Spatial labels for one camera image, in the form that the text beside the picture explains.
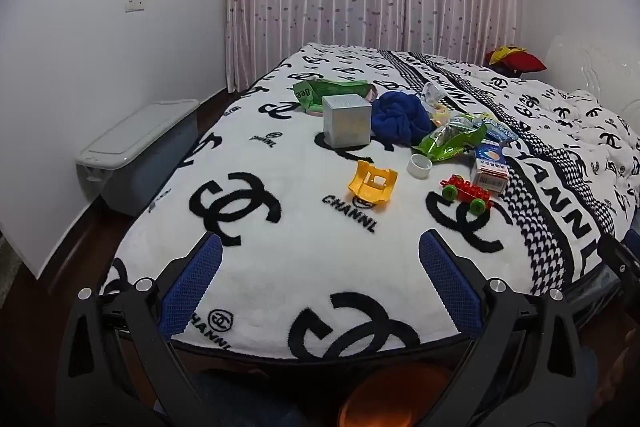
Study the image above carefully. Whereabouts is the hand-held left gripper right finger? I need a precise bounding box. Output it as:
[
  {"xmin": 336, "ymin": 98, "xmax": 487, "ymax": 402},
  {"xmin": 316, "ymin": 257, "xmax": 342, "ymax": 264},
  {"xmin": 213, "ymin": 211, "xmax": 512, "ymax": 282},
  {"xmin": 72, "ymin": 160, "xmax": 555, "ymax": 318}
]
[{"xmin": 418, "ymin": 229, "xmax": 587, "ymax": 427}]

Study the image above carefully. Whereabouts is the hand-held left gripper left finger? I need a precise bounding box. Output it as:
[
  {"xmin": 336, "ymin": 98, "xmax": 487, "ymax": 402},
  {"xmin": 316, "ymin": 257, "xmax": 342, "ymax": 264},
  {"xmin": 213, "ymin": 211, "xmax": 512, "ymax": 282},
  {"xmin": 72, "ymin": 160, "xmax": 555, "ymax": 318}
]
[{"xmin": 56, "ymin": 231, "xmax": 224, "ymax": 427}]

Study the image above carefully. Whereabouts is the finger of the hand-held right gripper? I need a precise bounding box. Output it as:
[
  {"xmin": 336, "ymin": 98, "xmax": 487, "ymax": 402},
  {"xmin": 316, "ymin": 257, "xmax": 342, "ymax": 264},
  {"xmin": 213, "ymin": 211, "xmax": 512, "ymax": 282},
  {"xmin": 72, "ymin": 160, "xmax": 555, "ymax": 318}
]
[{"xmin": 597, "ymin": 227, "xmax": 640, "ymax": 305}]

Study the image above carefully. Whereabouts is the yellow plastic toy piece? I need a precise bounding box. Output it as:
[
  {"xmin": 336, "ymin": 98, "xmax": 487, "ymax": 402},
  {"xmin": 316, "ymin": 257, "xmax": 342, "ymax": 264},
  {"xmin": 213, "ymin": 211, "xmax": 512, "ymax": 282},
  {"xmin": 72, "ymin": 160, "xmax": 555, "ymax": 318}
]
[{"xmin": 348, "ymin": 160, "xmax": 400, "ymax": 210}]

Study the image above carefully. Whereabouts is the orange plastic bin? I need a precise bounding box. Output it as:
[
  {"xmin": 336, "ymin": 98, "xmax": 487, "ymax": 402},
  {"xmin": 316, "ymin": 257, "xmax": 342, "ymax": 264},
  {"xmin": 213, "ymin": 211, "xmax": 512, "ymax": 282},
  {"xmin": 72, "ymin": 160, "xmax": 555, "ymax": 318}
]
[{"xmin": 337, "ymin": 362, "xmax": 454, "ymax": 427}]

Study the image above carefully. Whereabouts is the green snack packet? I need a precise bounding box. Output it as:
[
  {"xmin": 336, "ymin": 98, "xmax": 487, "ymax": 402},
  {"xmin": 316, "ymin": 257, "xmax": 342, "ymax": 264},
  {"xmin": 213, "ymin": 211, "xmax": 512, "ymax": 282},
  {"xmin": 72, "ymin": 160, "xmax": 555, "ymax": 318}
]
[{"xmin": 411, "ymin": 114, "xmax": 489, "ymax": 163}]

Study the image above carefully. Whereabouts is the blue cloth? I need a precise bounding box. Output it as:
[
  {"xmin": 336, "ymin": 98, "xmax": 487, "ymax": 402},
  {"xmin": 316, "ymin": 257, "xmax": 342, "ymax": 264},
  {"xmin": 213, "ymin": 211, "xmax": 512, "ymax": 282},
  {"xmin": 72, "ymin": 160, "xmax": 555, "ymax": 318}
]
[{"xmin": 370, "ymin": 91, "xmax": 434, "ymax": 146}]

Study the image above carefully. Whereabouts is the clear wrapper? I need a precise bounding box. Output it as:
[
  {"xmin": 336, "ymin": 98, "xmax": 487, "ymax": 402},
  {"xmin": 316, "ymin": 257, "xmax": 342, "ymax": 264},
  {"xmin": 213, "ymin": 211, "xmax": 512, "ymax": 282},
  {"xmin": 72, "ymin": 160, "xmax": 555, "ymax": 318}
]
[{"xmin": 421, "ymin": 81, "xmax": 454, "ymax": 128}]

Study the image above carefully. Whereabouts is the silver square box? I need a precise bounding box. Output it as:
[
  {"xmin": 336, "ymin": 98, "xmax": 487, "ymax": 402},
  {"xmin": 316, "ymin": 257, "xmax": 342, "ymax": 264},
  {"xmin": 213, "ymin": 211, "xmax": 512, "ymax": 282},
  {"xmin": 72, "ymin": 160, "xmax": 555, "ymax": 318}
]
[{"xmin": 321, "ymin": 94, "xmax": 373, "ymax": 149}]

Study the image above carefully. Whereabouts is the green plastic bag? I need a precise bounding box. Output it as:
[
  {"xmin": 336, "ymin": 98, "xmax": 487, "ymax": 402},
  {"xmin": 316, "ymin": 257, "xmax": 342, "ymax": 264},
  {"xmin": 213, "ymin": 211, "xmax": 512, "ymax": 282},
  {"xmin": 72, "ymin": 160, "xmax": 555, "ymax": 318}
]
[{"xmin": 292, "ymin": 77, "xmax": 374, "ymax": 114}]

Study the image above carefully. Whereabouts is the red toy car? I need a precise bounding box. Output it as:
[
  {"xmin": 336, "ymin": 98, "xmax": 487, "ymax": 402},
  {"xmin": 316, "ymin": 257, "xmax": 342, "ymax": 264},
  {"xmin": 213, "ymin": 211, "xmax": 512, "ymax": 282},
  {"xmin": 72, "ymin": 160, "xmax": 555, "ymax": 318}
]
[{"xmin": 439, "ymin": 174, "xmax": 495, "ymax": 216}]

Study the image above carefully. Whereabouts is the white black printed blanket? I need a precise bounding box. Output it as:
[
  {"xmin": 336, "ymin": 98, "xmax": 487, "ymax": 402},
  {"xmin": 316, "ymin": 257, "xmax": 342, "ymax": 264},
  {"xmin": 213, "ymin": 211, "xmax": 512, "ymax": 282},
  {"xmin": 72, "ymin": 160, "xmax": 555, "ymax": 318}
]
[{"xmin": 97, "ymin": 42, "xmax": 640, "ymax": 363}]

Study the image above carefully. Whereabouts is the white orange medicine box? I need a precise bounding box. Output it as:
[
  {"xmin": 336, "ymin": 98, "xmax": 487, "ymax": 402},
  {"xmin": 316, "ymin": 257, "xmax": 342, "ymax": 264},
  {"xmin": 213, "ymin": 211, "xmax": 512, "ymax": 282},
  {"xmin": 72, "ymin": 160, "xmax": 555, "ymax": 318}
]
[{"xmin": 471, "ymin": 145, "xmax": 509, "ymax": 196}]

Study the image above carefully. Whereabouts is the white plastic cap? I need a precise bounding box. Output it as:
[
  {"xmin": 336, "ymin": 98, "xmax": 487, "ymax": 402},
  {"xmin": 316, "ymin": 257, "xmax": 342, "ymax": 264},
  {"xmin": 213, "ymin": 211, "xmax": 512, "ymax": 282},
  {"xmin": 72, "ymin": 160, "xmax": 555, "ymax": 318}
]
[{"xmin": 407, "ymin": 153, "xmax": 434, "ymax": 179}]

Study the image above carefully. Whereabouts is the person's right jeans leg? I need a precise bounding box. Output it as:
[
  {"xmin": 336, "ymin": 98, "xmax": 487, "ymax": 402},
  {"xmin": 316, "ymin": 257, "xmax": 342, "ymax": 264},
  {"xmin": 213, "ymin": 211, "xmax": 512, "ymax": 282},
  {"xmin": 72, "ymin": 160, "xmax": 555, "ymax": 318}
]
[{"xmin": 564, "ymin": 346, "xmax": 602, "ymax": 414}]

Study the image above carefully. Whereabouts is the grey plastic storage box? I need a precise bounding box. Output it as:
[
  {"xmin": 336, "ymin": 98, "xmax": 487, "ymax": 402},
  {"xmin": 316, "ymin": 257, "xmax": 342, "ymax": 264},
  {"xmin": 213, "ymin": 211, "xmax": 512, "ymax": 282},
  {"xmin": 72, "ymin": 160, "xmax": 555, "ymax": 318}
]
[{"xmin": 76, "ymin": 99, "xmax": 201, "ymax": 218}]

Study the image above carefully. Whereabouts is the blue white packet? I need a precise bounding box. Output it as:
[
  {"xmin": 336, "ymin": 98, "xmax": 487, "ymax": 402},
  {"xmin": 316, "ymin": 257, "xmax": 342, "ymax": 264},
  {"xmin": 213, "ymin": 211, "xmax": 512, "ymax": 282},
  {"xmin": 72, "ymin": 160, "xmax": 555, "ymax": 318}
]
[{"xmin": 479, "ymin": 119, "xmax": 519, "ymax": 146}]

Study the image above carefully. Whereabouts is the white padded headboard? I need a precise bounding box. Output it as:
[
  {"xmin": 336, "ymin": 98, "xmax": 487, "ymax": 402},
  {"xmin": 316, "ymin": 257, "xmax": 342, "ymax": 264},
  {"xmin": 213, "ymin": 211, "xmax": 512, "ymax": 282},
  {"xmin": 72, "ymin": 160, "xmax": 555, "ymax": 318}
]
[{"xmin": 542, "ymin": 34, "xmax": 640, "ymax": 108}]

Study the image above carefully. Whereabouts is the red yellow pillow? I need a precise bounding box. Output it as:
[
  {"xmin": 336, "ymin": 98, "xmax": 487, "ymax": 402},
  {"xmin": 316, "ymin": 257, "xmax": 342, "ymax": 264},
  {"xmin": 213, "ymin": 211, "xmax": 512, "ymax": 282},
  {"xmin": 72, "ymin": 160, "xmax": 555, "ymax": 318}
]
[{"xmin": 486, "ymin": 46, "xmax": 548, "ymax": 76}]

